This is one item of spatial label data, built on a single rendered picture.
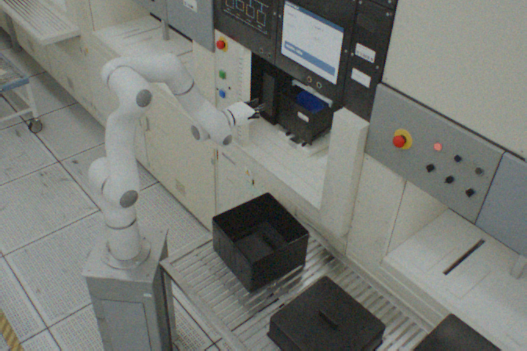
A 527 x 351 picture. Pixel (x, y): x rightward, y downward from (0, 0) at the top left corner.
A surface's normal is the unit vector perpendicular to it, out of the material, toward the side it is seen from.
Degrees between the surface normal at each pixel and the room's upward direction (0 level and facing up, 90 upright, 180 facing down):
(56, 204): 0
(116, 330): 90
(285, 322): 0
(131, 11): 90
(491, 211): 90
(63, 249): 0
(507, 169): 90
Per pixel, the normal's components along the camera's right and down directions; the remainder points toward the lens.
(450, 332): 0.04, -0.78
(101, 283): -0.08, 0.62
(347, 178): -0.76, 0.38
